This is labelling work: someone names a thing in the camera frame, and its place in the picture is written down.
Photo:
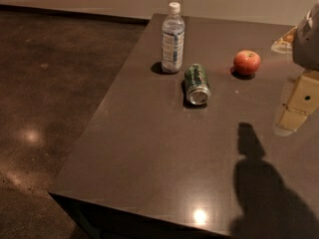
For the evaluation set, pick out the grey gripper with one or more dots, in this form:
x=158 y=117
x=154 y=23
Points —
x=307 y=42

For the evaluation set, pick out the green soda can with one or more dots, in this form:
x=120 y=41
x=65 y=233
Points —
x=197 y=90

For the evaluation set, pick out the clear plastic water bottle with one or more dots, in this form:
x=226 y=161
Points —
x=172 y=38

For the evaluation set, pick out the red apple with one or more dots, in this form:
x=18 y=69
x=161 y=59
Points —
x=246 y=63

